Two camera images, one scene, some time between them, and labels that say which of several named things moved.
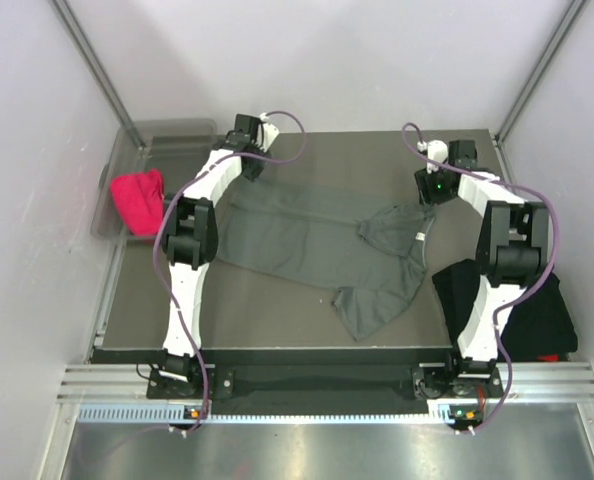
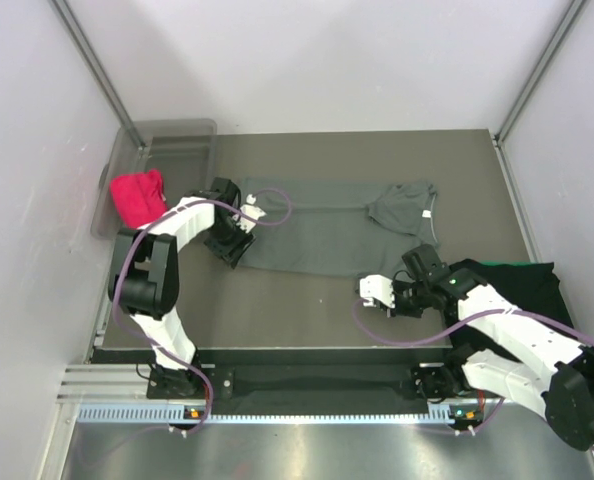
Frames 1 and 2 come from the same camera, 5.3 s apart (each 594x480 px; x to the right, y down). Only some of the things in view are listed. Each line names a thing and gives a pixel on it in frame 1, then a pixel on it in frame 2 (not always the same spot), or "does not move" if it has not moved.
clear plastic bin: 174,147 does not move
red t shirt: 140,197 does not move
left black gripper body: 252,170 → 227,240
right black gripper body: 432,186 → 410,298
